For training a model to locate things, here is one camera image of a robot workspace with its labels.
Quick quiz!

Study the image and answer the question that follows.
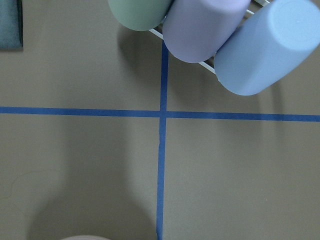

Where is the purple cup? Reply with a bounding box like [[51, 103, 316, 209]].
[[162, 0, 251, 63]]

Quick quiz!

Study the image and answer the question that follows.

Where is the green cup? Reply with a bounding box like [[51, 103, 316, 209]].
[[108, 0, 172, 31]]

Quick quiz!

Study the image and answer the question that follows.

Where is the blue cup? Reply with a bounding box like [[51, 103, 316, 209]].
[[214, 0, 320, 96]]

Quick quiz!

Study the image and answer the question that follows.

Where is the pink bowl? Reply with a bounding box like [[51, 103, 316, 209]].
[[62, 235, 109, 240]]

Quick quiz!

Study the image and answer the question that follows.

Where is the grey folded cloth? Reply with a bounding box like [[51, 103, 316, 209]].
[[0, 0, 23, 50]]

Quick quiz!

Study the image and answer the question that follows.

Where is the white wire cup rack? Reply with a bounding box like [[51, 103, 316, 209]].
[[149, 0, 272, 75]]

